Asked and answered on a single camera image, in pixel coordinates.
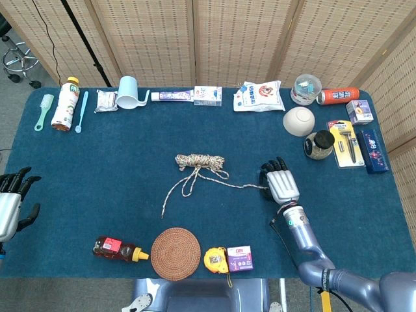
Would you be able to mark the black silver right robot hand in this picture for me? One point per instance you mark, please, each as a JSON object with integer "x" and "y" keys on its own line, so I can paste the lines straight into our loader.
{"x": 282, "y": 185}

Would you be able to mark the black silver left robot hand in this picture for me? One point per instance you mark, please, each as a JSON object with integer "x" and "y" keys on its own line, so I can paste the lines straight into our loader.
{"x": 8, "y": 214}

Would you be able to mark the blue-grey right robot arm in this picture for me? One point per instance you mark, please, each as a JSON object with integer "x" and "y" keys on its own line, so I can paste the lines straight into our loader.
{"x": 305, "y": 237}

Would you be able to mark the glass jar black lid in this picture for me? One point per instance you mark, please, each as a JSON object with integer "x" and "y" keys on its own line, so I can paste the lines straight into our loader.
{"x": 321, "y": 141}

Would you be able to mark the beige bowl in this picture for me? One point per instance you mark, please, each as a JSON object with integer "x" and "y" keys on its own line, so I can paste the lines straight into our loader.
{"x": 299, "y": 120}

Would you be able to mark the razor in yellow package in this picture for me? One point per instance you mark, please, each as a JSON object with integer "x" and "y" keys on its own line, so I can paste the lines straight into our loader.
{"x": 346, "y": 144}

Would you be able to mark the purple soap box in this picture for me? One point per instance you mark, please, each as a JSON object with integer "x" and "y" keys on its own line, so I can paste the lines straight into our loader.
{"x": 240, "y": 259}

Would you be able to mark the white printed plastic bag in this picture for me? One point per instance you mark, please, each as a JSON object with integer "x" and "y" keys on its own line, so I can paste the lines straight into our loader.
{"x": 260, "y": 97}

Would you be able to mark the dark blue long box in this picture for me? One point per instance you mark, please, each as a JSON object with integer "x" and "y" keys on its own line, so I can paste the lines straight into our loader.
{"x": 373, "y": 152}

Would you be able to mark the clear jar of clips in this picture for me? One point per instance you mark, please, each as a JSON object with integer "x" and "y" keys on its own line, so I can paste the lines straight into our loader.
{"x": 304, "y": 89}

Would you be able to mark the yellow tape measure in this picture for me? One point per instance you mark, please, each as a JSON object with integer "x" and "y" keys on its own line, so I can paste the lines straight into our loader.
{"x": 214, "y": 260}

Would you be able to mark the dark blue table mat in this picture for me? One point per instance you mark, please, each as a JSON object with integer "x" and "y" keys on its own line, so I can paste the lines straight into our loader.
{"x": 97, "y": 162}

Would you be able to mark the small purple white box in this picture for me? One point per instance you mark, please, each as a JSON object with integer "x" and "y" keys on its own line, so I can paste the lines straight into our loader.
{"x": 359, "y": 112}

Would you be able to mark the orange drink can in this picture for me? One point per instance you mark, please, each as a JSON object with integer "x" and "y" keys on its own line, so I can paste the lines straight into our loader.
{"x": 339, "y": 95}

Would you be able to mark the honey bottle yellow nozzle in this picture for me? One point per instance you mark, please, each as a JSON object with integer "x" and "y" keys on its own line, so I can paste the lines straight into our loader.
{"x": 113, "y": 248}

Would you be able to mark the white blue carton box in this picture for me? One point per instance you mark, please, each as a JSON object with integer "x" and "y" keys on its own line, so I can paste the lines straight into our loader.
{"x": 208, "y": 96}

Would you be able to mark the green plastic brush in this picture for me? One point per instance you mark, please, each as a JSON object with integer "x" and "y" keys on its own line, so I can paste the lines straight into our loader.
{"x": 47, "y": 102}

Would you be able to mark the white juice bottle yellow cap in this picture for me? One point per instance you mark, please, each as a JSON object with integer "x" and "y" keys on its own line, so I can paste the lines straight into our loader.
{"x": 65, "y": 107}

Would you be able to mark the white perforated metal plate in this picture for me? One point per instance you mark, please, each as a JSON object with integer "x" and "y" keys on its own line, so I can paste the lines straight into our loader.
{"x": 141, "y": 302}
{"x": 276, "y": 307}

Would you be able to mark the round woven rattan coaster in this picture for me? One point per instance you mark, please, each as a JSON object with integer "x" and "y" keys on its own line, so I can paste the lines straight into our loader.
{"x": 175, "y": 253}

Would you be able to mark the light blue toothbrush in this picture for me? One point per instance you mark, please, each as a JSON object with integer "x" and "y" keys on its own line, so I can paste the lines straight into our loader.
{"x": 83, "y": 107}

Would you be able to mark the blue-grey robot torso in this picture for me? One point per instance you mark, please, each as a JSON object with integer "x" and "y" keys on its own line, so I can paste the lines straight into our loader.
{"x": 201, "y": 292}

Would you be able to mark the white purple toothpaste tube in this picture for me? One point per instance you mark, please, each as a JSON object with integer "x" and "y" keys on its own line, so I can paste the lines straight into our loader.
{"x": 172, "y": 96}

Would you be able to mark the chrome stool base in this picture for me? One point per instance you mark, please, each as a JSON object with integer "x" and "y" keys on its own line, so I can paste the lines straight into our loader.
{"x": 20, "y": 63}

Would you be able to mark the bamboo folding screen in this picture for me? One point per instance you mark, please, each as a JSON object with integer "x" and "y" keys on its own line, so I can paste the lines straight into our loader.
{"x": 227, "y": 39}

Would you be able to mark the light blue plastic cup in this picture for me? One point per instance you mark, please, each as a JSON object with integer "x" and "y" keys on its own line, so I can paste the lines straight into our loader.
{"x": 126, "y": 92}

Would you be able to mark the black tripod pole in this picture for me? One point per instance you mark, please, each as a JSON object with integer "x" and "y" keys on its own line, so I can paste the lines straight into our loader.
{"x": 85, "y": 42}

